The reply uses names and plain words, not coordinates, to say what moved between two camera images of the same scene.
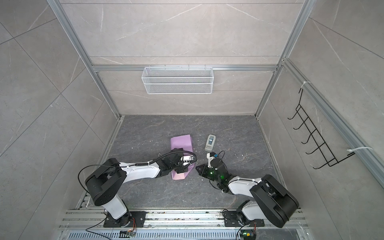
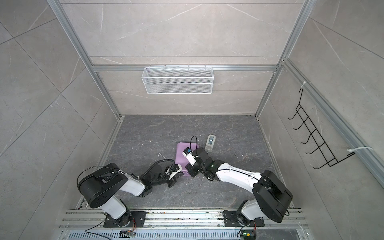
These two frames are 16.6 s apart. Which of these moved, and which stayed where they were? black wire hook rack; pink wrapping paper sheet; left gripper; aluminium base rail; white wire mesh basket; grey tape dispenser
Moved: pink wrapping paper sheet; left gripper
Stayed: aluminium base rail; white wire mesh basket; grey tape dispenser; black wire hook rack
